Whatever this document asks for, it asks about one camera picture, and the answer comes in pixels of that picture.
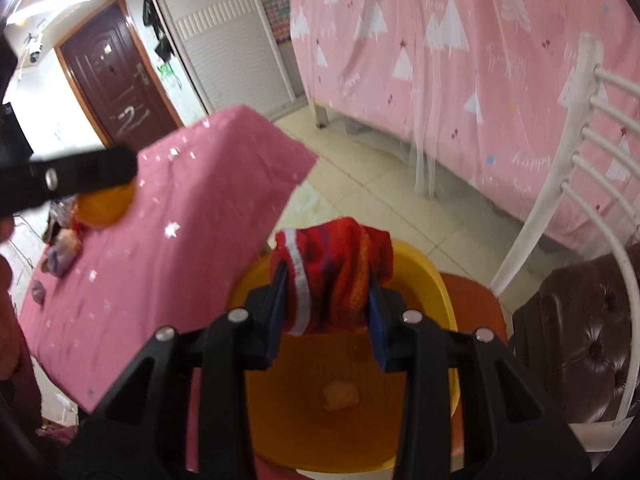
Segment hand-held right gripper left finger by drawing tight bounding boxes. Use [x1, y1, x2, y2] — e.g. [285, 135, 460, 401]
[65, 265, 291, 480]

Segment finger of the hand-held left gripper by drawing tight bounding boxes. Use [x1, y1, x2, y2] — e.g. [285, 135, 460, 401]
[0, 146, 139, 217]

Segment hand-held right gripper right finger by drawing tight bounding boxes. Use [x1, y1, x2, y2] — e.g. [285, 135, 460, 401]
[367, 280, 587, 480]

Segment yellow plastic basin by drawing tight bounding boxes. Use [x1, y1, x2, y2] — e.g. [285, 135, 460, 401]
[227, 240, 461, 476]

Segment red striped cloth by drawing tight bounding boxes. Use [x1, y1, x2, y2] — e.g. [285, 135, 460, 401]
[270, 217, 396, 338]

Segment person's left forearm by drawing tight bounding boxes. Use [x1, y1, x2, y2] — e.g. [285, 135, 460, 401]
[0, 255, 42, 426]

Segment crumpled tissue piece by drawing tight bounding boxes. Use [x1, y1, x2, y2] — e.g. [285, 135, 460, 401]
[322, 382, 362, 412]

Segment orange stool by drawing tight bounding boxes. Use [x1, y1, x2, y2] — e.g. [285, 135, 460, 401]
[435, 272, 513, 480]

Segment brown door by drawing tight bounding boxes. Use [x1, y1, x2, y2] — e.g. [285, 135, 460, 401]
[55, 0, 184, 149]

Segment pink star-print tablecloth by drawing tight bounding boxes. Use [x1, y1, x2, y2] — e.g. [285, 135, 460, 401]
[17, 105, 321, 414]

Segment ceiling lamp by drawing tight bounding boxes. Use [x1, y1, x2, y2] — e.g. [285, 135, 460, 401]
[7, 0, 97, 25]

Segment black hanging clothes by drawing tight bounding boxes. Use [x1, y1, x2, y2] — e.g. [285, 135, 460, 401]
[142, 0, 176, 61]

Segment white metal chair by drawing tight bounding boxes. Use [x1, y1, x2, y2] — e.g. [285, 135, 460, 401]
[490, 32, 640, 426]

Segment white louvred wardrobe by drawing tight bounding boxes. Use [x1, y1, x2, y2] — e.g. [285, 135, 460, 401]
[142, 0, 297, 117]

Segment brown leather seat cushion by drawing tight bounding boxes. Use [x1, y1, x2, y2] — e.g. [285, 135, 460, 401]
[510, 250, 640, 426]

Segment pink tree-print curtain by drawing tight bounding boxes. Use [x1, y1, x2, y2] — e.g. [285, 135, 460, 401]
[287, 0, 640, 271]

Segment white security camera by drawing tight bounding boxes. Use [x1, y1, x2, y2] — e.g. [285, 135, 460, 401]
[25, 35, 47, 64]

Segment colourful wall poster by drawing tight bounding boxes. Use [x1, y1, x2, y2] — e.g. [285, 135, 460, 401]
[255, 0, 293, 46]

